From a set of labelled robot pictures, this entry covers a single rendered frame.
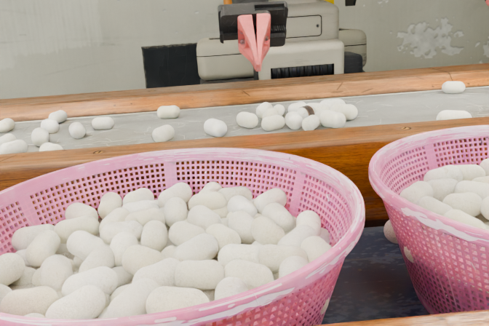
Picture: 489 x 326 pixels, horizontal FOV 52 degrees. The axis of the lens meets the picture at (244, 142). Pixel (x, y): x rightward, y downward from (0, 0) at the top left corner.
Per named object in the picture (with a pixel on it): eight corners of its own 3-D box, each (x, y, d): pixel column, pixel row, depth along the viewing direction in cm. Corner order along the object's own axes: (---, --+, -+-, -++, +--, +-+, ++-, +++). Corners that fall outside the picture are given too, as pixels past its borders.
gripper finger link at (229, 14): (276, 49, 66) (268, 3, 72) (223, 53, 66) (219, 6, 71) (274, 84, 72) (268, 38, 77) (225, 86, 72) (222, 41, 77)
